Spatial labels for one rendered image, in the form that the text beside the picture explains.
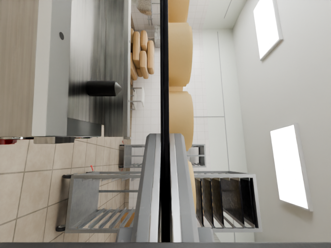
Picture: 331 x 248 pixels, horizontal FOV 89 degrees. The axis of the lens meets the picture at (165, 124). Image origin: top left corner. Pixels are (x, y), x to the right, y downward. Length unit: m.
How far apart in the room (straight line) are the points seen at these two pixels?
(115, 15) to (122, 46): 0.09
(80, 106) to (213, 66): 4.98
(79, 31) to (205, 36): 5.43
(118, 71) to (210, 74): 4.66
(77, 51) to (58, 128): 0.21
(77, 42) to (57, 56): 0.18
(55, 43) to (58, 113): 0.06
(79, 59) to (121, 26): 0.20
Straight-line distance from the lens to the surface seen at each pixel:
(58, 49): 0.20
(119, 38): 0.52
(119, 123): 0.45
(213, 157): 4.49
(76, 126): 0.34
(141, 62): 4.00
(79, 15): 0.40
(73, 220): 1.95
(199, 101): 4.69
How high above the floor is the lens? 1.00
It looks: level
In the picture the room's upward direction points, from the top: 90 degrees clockwise
